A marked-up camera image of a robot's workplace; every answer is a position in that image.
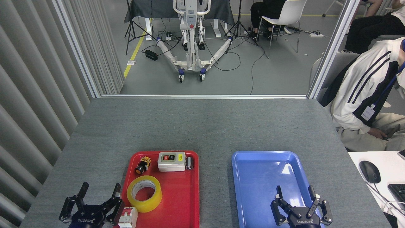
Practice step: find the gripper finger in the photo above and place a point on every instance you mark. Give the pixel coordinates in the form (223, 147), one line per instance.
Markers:
(321, 207)
(71, 205)
(278, 207)
(114, 205)

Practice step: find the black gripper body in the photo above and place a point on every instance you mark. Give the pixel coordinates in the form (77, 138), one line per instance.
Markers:
(87, 218)
(303, 218)

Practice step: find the yellow tape roll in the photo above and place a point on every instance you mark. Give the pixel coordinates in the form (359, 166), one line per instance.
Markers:
(139, 204)

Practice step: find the person's hand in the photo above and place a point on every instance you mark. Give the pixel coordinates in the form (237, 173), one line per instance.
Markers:
(377, 133)

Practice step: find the white red circuit breaker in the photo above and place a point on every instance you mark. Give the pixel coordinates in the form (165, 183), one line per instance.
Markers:
(129, 218)

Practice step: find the blue plastic tray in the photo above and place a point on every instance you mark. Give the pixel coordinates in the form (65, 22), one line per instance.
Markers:
(259, 177)

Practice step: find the yellow black push button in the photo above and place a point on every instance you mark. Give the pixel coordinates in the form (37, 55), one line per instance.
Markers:
(141, 166)

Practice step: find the black computer mouse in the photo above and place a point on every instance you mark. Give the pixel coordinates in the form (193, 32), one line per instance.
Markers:
(370, 172)

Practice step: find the red plastic tray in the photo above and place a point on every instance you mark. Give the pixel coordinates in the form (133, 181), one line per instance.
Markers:
(180, 196)

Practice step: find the black keyboard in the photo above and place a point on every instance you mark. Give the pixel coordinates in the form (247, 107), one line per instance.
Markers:
(398, 194)

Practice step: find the small black silver cylinder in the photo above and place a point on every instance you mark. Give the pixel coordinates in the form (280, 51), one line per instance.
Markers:
(189, 163)

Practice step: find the white name badge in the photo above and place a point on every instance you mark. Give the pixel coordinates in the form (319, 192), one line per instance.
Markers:
(368, 112)

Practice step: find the white floor socket plate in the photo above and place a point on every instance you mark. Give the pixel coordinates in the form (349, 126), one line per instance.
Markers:
(131, 62)

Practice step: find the grey chair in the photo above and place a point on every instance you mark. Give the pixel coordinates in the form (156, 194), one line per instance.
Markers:
(335, 63)

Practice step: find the black power adapter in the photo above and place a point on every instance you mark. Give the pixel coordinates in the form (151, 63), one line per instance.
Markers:
(151, 55)

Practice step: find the white power strip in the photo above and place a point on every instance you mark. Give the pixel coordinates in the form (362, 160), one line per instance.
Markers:
(316, 34)

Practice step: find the person in black trousers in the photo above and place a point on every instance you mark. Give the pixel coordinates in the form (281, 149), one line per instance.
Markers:
(373, 28)

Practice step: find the black tripod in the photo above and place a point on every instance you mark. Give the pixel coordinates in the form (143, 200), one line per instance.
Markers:
(239, 15)
(128, 15)

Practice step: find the white chair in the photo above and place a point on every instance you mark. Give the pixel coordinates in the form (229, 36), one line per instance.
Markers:
(289, 11)

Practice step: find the person on white chair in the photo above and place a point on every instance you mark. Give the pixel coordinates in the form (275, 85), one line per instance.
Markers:
(265, 9)

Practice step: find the table with dark cloth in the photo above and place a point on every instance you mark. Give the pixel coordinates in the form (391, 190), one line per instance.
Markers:
(152, 8)

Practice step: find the white wheeled stand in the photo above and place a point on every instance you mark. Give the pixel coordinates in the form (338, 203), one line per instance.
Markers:
(191, 19)

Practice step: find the white switch box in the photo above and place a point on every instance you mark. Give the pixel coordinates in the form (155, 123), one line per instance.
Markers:
(171, 164)

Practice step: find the silver rail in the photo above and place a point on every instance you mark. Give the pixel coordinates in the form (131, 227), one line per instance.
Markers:
(205, 96)

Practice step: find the silver post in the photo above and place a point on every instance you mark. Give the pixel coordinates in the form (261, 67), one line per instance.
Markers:
(332, 47)

